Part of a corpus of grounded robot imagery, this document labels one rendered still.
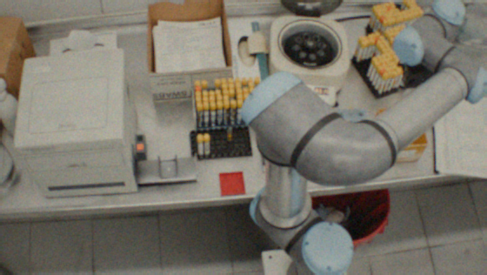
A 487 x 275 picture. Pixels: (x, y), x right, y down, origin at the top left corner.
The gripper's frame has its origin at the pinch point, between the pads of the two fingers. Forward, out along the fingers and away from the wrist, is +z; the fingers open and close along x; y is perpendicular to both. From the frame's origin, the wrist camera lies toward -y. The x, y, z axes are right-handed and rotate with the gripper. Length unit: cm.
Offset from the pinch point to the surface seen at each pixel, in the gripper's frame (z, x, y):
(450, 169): 24.0, 11.0, -16.7
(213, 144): 23, -3, 53
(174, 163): 22, 3, 64
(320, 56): 15.1, -26.2, 19.3
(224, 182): 25, 8, 51
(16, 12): 14, -53, 117
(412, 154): 20.7, 6.6, -3.9
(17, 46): 11, -35, 112
